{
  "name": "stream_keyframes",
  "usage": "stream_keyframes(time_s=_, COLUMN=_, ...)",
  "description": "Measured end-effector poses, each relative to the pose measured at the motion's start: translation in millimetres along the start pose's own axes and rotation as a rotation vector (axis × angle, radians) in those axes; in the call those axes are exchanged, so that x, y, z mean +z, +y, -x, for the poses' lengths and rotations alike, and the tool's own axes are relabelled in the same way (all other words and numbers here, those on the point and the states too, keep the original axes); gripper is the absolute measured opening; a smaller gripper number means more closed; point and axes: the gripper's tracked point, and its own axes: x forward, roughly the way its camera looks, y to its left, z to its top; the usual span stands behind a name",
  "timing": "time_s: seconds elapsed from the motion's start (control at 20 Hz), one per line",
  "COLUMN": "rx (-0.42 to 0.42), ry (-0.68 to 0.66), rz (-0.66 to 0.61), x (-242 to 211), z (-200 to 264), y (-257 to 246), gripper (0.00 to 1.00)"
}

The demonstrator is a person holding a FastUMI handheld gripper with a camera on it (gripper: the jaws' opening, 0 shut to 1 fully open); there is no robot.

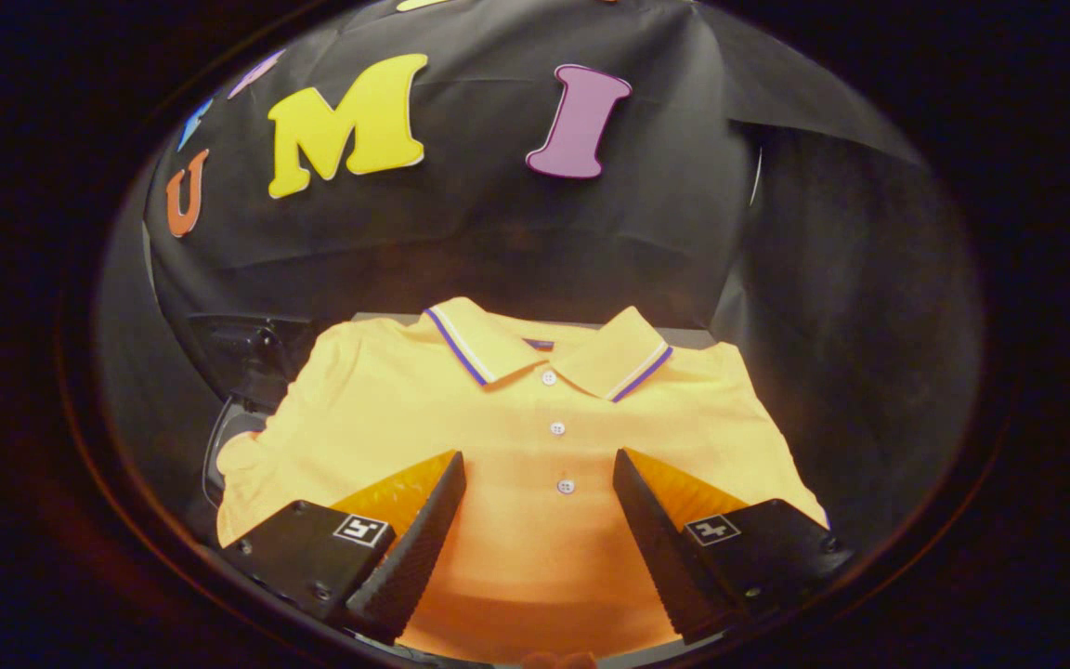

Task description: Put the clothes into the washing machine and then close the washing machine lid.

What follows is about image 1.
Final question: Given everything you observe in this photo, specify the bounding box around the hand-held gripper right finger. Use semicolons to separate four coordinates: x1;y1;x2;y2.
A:
613;448;855;646

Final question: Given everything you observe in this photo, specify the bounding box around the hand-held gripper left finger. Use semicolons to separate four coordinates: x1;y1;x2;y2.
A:
217;450;467;646

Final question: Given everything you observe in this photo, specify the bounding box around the yellow polo shirt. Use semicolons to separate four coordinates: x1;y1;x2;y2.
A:
215;297;829;662

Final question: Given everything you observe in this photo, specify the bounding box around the grey washing machine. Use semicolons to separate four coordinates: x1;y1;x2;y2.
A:
201;398;271;510

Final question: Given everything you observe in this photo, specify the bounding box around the dark washing machine lid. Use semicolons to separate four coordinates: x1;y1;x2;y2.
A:
187;313;327;412

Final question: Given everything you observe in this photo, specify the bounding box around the beige cabinet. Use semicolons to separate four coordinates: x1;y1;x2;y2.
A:
349;312;722;352

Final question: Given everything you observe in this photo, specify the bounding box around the black backdrop cloth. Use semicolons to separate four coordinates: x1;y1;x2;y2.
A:
94;0;982;558

